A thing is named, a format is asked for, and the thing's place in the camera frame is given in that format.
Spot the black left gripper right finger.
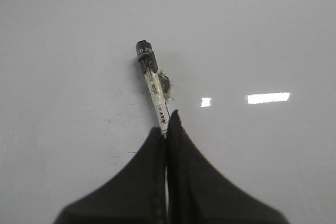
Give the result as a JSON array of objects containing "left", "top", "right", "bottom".
[{"left": 167, "top": 111, "right": 289, "bottom": 223}]

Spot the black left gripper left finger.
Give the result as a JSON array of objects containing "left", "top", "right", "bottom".
[{"left": 54, "top": 127, "right": 166, "bottom": 223}]

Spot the white marker with black cap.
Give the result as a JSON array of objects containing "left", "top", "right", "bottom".
[{"left": 136, "top": 40, "right": 170, "bottom": 138}]

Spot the white whiteboard with metal frame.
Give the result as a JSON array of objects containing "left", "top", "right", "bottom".
[{"left": 1, "top": 0, "right": 335, "bottom": 223}]

